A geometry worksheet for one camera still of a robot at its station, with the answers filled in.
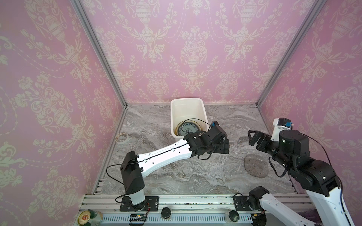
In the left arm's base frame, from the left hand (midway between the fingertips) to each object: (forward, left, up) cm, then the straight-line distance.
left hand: (225, 148), depth 71 cm
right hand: (+1, -11, +12) cm, 17 cm away
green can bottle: (-29, +62, -12) cm, 69 cm away
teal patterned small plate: (+25, +18, -17) cm, 36 cm away
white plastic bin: (+37, +20, -11) cm, 44 cm away
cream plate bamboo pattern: (+21, +26, -16) cm, 37 cm away
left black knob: (-26, +28, -12) cm, 40 cm away
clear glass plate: (0, -24, -21) cm, 32 cm away
